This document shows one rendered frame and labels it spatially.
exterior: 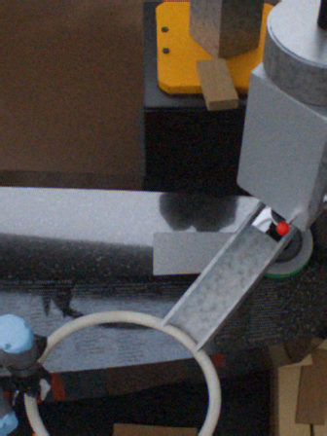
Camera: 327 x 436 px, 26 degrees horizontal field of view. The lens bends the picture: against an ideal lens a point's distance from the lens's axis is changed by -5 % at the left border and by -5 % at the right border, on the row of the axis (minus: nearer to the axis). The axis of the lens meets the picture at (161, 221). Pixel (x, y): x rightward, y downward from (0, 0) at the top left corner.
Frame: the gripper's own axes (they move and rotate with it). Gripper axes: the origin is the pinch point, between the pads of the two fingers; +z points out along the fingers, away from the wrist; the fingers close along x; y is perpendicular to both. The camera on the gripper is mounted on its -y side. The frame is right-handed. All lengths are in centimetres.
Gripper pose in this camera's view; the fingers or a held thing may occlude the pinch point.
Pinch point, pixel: (36, 383)
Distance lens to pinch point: 184.6
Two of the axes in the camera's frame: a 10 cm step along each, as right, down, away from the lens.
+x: 9.8, 1.8, -0.9
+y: -1.9, 8.0, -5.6
